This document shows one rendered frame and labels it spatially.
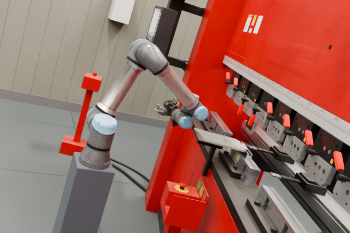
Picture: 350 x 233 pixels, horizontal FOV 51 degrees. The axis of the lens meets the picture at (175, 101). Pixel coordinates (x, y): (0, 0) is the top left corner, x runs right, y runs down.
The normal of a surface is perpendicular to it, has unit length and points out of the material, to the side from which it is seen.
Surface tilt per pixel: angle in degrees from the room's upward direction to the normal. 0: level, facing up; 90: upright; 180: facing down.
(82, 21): 90
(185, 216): 90
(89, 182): 90
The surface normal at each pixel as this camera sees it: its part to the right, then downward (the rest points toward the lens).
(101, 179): 0.33, 0.31
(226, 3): 0.11, 0.25
